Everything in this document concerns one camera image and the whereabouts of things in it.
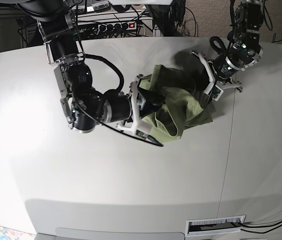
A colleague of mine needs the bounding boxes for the white table leg frame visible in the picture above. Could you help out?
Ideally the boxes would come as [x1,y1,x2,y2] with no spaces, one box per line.
[139,5,162,37]

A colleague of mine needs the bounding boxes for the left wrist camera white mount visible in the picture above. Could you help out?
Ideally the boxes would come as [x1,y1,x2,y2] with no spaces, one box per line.
[191,50,243,101]

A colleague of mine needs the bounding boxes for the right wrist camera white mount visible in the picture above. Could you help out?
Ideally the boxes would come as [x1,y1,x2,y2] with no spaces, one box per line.
[116,74,152,139]

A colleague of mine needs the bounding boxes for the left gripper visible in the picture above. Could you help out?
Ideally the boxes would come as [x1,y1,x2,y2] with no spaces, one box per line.
[193,56,242,91]

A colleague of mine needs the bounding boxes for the black cables at grommet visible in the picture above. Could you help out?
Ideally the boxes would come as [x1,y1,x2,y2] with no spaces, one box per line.
[239,212,282,235]

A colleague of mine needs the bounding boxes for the black power strip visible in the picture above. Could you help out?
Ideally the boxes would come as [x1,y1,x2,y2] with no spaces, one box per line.
[92,21,138,32]

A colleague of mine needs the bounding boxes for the table cable grommet slot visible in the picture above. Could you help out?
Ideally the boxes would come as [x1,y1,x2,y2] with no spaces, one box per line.
[185,215,246,237]

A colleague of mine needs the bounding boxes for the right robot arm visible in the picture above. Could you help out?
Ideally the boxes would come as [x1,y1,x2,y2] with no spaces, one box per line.
[17,0,163,138]

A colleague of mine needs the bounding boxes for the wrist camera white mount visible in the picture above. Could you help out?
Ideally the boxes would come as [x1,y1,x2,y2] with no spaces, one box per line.
[191,50,243,101]
[116,74,152,139]

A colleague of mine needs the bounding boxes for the green T-shirt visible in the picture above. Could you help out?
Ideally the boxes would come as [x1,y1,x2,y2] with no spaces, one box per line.
[140,65,213,143]

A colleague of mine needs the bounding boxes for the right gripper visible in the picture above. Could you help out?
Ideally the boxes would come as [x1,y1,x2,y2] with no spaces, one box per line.
[103,89,165,123]

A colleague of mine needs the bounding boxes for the devices on back shelf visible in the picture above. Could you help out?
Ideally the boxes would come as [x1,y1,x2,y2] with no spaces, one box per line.
[73,0,111,14]

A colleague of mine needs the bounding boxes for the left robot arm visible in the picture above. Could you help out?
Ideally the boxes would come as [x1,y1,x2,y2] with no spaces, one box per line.
[192,0,266,94]

